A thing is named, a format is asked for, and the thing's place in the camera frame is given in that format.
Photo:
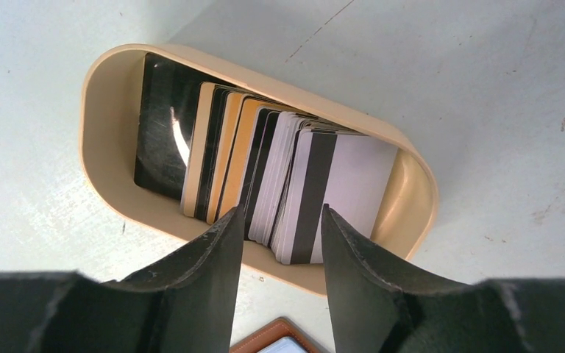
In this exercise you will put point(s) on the brown leather card holder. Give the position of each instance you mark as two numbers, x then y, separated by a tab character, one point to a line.
280	335

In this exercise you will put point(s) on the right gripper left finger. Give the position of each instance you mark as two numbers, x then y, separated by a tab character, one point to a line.
184	302

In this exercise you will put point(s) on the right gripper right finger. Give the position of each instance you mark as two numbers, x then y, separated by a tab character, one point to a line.
381	303

